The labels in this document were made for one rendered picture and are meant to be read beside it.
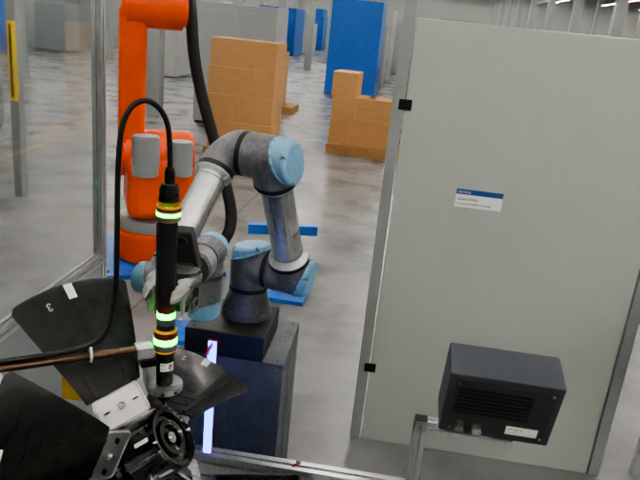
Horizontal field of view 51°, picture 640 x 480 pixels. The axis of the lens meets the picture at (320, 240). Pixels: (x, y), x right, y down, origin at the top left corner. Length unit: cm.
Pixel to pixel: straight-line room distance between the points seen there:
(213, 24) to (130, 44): 685
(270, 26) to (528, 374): 1045
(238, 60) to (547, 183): 675
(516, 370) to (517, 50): 162
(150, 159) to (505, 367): 381
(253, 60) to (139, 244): 450
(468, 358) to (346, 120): 896
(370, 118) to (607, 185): 759
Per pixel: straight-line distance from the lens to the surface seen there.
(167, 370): 131
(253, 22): 1180
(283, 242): 182
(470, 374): 158
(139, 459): 126
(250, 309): 201
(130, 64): 524
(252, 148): 166
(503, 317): 318
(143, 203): 518
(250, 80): 922
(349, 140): 1047
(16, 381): 108
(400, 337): 320
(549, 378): 164
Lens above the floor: 196
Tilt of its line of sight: 18 degrees down
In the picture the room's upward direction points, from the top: 6 degrees clockwise
